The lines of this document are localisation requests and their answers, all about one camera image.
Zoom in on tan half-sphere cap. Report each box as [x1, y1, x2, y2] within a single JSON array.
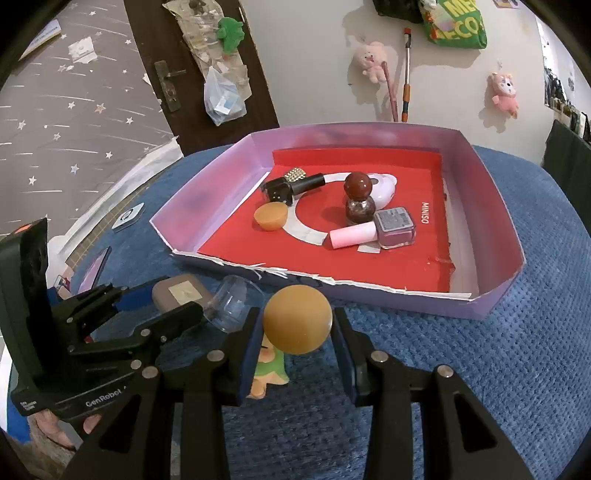
[[252, 203, 288, 230]]

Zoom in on black bag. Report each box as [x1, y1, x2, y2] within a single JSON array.
[[373, 0, 423, 24]]

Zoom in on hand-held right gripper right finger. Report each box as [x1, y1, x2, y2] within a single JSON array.
[[333, 307, 532, 480]]

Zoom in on green plush toy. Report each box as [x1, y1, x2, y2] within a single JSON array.
[[217, 17, 245, 55]]

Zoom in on clear plastic dome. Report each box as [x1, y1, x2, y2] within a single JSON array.
[[203, 275, 266, 334]]

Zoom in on person's left hand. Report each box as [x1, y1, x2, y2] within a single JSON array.
[[28, 408, 102, 450]]

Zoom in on pink pig plush toy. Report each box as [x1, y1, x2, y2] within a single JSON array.
[[353, 41, 389, 84]]

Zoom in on purple nail polish bottle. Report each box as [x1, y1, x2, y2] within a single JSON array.
[[329, 208, 417, 251]]

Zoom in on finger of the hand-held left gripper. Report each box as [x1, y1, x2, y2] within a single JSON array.
[[51, 277, 160, 334], [69, 302, 205, 366]]

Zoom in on white stick with orange grip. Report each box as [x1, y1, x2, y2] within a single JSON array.
[[400, 27, 413, 123]]

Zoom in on brown square compact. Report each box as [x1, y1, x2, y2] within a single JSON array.
[[151, 274, 218, 315]]

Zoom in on table with black cloth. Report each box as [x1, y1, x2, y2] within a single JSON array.
[[541, 120, 591, 195]]

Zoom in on row of small bottles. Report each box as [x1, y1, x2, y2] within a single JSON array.
[[542, 65, 591, 139]]

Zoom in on clear hanging packets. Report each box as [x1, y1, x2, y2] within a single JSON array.
[[161, 0, 250, 93]]

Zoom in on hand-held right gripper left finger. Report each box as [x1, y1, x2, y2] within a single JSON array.
[[62, 305, 264, 480]]

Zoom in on hanging clear plastic bag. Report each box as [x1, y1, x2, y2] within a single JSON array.
[[204, 66, 247, 126]]

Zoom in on pink bear plush toy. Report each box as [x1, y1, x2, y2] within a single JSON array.
[[488, 71, 520, 120]]

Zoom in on green printed bag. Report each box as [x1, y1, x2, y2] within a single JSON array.
[[418, 0, 488, 51]]

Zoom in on brass door handle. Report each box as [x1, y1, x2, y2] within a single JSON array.
[[154, 60, 188, 113]]

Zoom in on dark brown door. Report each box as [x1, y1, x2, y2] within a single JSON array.
[[124, 0, 281, 155]]

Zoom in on tan rounded keychain toy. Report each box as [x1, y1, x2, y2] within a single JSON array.
[[263, 285, 334, 355]]

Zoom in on pink stick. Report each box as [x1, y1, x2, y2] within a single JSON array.
[[381, 62, 399, 121]]

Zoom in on black bottle with cube cap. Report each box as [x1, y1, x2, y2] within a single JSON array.
[[261, 173, 326, 206]]

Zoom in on pink oval case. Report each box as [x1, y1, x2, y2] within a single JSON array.
[[367, 172, 399, 208]]

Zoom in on purple cardboard tray red inside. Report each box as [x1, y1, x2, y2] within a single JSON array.
[[150, 122, 527, 321]]

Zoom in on bottle with brown round cap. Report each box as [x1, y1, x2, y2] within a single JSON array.
[[343, 172, 376, 226]]

